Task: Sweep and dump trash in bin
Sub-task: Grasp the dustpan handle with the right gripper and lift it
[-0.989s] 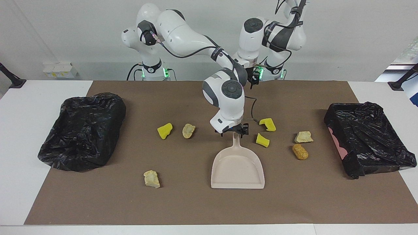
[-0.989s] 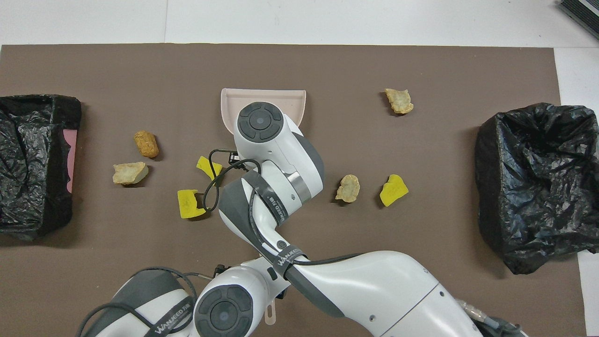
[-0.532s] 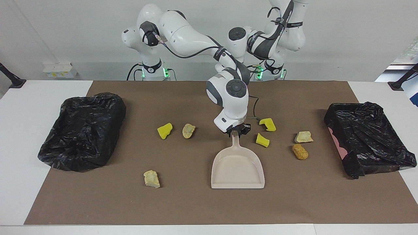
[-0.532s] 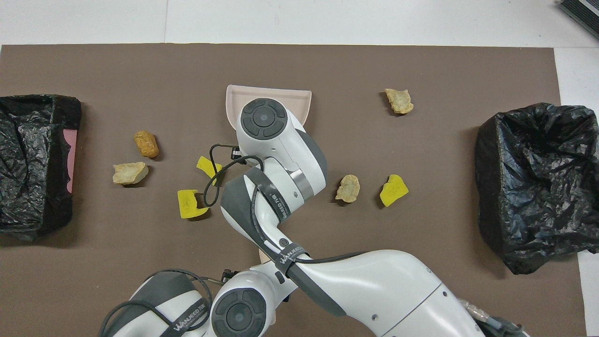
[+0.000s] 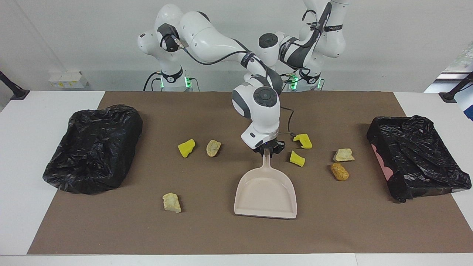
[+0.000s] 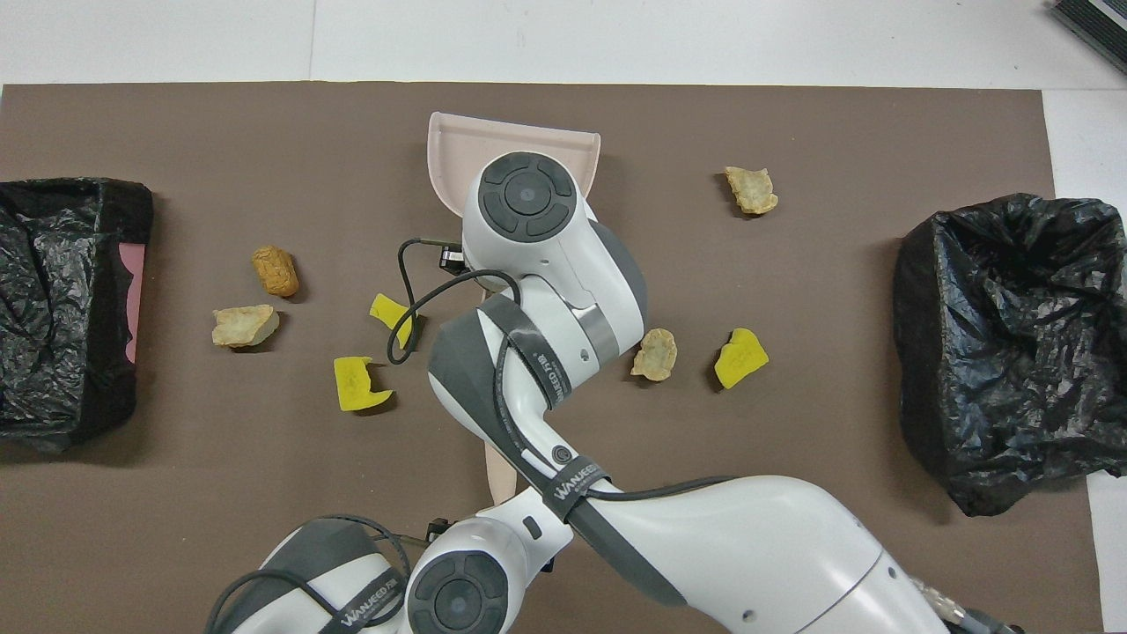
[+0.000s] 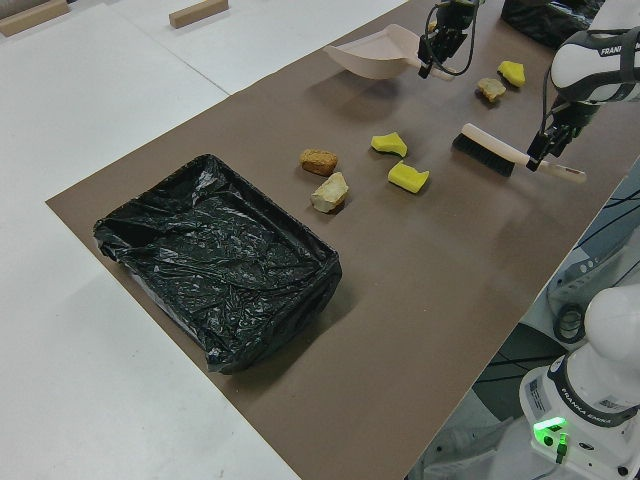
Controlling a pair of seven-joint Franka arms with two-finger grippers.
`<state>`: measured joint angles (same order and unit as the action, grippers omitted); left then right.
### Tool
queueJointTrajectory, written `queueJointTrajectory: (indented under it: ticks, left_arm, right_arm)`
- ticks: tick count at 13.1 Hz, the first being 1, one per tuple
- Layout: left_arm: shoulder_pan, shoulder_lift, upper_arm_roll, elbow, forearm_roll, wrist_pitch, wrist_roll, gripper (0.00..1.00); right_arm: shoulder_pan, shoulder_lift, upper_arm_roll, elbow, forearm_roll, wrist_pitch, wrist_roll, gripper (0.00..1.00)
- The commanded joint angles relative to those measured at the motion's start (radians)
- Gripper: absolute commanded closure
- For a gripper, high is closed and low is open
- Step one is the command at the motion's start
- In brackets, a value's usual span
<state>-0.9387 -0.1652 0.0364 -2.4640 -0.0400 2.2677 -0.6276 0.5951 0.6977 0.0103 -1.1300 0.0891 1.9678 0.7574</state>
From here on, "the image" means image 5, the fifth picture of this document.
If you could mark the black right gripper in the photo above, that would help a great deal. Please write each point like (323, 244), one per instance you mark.
(274, 145)

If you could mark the small yellow sponge piece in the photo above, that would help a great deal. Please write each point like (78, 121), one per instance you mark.
(297, 159)

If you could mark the notched yellow sponge piece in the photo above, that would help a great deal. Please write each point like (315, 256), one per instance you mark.
(305, 142)

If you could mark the beige plastic dustpan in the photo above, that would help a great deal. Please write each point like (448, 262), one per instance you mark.
(266, 195)

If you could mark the beige rounded foam chunk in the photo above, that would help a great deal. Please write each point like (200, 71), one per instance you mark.
(213, 148)

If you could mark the orange-brown sponge chunk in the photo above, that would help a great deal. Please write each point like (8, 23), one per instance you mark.
(340, 172)

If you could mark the beige angular foam chunk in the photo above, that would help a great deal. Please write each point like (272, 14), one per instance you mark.
(344, 155)

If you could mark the rounded yellow sponge chunk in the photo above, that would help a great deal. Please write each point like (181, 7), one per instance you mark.
(186, 148)

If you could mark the beige jagged foam chunk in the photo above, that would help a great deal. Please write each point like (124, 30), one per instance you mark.
(172, 202)

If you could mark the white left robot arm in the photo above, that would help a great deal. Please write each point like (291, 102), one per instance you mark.
(332, 33)

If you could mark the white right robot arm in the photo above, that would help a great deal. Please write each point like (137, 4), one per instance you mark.
(207, 37)

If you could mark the pink bin with black bag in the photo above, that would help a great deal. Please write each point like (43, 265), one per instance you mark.
(417, 155)

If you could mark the black bag lined bin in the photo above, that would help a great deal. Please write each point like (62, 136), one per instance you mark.
(96, 151)

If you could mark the brown table mat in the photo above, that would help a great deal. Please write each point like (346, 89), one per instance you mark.
(221, 229)

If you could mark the white background desk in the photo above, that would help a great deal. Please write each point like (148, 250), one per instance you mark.
(443, 83)

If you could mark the pale blue board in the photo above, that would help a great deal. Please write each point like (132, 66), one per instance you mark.
(467, 105)

